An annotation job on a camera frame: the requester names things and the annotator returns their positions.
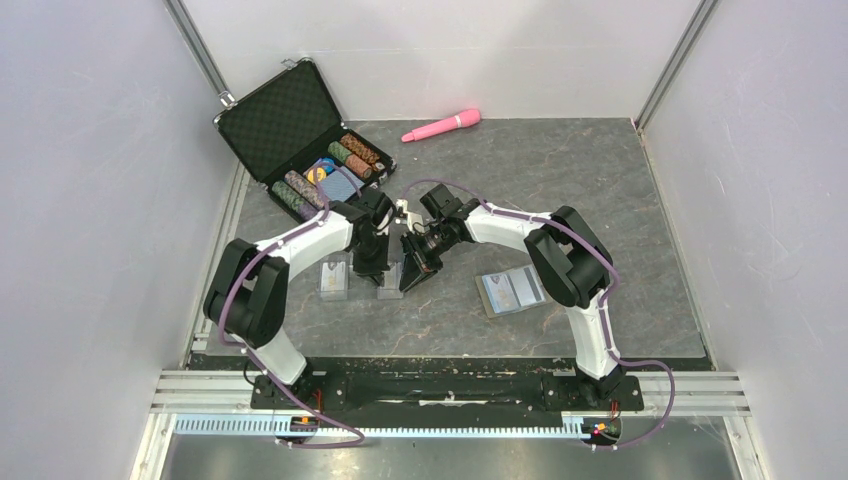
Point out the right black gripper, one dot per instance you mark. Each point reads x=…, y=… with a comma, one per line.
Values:
x=418, y=266

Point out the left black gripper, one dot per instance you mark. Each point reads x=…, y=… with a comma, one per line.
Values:
x=377, y=269

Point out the clear acrylic card stand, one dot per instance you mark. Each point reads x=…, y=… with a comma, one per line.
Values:
x=362, y=289

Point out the beige leather card holder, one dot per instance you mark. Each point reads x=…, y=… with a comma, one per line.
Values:
x=485, y=301

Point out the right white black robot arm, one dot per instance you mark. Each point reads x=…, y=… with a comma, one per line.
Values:
x=571, y=263

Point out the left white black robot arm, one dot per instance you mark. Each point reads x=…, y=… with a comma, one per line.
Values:
x=248, y=292

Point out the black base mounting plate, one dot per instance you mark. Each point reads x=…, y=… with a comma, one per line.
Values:
x=454, y=391

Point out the pink wand massager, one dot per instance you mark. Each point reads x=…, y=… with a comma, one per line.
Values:
x=464, y=119

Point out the black poker chip case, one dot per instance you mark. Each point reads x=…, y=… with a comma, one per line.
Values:
x=287, y=125

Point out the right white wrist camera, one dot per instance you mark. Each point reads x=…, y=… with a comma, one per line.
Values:
x=412, y=221

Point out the aluminium frame rail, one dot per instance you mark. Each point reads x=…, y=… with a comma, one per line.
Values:
x=698, y=394

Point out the white slotted cable duct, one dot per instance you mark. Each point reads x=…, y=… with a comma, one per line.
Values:
x=285, y=426

